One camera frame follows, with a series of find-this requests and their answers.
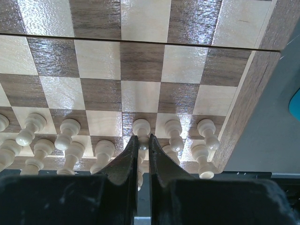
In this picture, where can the light pawn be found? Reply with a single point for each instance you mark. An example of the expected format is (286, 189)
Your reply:
(200, 155)
(68, 129)
(206, 129)
(4, 122)
(173, 130)
(172, 154)
(72, 155)

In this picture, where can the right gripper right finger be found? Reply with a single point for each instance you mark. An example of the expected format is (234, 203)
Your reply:
(178, 198)

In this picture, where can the wooden chess board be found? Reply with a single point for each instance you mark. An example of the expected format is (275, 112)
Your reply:
(107, 63)

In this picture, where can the light chess piece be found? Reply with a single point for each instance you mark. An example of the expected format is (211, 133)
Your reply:
(33, 123)
(42, 149)
(8, 151)
(104, 151)
(141, 128)

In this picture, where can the light chess piece on board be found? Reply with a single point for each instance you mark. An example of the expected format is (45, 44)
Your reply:
(104, 151)

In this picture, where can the blue plastic tray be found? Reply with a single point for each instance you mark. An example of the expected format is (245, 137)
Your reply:
(294, 105)

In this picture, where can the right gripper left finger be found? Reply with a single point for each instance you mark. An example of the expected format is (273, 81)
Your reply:
(108, 197)

